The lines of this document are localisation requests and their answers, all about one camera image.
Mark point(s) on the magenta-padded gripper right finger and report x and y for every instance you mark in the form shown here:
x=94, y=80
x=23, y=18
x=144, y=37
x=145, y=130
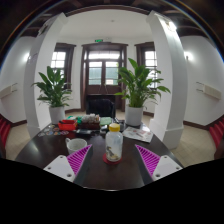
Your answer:
x=166, y=168

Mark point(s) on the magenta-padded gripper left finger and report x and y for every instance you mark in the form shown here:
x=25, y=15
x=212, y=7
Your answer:
x=60, y=166

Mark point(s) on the yellow-capped plastic drink bottle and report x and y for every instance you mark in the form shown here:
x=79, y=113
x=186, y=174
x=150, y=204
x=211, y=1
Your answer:
x=114, y=143

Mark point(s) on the white speckled cup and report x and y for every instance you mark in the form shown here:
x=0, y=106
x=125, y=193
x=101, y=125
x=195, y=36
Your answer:
x=76, y=146

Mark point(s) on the colourful round badges sheet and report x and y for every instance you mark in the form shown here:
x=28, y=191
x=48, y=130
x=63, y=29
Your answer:
x=51, y=131

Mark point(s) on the red box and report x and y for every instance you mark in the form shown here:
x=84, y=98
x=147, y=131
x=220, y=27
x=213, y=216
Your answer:
x=67, y=125

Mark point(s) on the black pouch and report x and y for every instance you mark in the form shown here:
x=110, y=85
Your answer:
x=84, y=132

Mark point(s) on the brown box of snacks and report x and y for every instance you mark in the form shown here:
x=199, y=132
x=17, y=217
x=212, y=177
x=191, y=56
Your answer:
x=89, y=121

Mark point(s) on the green notebook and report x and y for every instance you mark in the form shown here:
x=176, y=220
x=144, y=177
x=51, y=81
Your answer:
x=106, y=120

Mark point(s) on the black chair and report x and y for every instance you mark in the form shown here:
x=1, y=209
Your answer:
x=100, y=106

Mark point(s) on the small plant in white pot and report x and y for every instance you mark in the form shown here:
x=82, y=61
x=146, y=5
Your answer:
x=55, y=88

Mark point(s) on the large plant in white pot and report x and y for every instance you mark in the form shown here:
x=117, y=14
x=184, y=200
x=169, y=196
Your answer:
x=140, y=83

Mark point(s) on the dark wooden glazed door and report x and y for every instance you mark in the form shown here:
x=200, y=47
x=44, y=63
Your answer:
x=103, y=71

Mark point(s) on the dark-framed window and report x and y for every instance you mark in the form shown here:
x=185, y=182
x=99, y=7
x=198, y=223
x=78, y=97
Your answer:
x=60, y=60
x=148, y=56

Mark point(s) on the green exit sign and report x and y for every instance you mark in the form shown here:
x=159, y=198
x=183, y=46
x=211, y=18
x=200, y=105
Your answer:
x=98, y=40

